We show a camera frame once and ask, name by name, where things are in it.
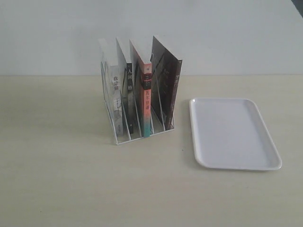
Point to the red teal spine book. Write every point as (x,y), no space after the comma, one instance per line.
(142,72)

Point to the dark maroon book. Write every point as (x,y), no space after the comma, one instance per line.
(166,70)

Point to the black spine book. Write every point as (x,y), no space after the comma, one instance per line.
(126,71)

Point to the grey marbled white book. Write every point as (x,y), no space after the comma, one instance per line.
(111,85)

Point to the white plastic tray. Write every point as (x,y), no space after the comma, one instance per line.
(230,133)

